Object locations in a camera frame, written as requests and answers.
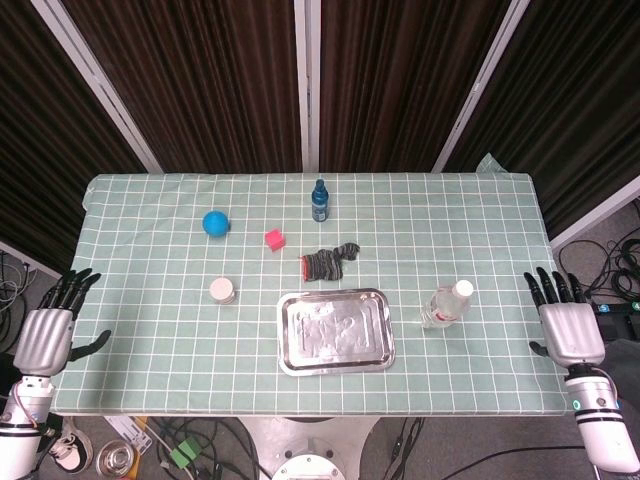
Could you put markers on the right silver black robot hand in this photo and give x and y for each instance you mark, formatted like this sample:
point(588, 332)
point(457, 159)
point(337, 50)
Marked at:
point(570, 332)

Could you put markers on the white sneaker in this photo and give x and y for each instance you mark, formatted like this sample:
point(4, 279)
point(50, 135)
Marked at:
point(70, 450)

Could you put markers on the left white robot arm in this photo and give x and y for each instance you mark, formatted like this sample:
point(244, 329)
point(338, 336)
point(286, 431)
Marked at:
point(22, 420)

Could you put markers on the green connector block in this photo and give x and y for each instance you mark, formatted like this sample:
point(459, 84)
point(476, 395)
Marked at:
point(184, 451)

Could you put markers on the small white lidded jar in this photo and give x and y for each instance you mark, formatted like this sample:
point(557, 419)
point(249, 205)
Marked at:
point(222, 291)

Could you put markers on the blue spray bottle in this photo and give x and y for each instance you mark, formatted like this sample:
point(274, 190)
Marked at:
point(318, 201)

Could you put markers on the green checkered tablecloth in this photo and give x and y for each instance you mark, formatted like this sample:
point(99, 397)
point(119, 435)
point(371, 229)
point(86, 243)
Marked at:
point(310, 300)

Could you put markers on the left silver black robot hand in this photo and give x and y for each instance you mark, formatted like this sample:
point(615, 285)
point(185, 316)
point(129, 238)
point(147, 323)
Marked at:
point(47, 336)

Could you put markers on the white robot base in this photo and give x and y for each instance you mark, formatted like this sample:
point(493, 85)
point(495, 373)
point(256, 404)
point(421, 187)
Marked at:
point(305, 450)

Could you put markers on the white partition frame post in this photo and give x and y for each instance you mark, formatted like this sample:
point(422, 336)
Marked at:
point(306, 85)
point(475, 85)
point(100, 82)

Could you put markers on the grey striped sock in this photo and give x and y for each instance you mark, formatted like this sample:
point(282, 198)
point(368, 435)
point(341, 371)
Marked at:
point(325, 262)

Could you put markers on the blue ball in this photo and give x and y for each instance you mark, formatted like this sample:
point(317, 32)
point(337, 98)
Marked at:
point(216, 224)

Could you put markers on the transparent plastic water bottle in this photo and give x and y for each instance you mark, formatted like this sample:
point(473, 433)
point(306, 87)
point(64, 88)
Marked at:
point(446, 306)

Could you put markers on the small metal bowl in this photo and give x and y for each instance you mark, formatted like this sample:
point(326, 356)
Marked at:
point(116, 456)

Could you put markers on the pink cube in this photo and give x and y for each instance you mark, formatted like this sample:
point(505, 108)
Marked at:
point(275, 239)

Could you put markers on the stainless steel tray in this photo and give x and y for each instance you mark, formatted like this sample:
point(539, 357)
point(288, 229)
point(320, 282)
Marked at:
point(336, 330)

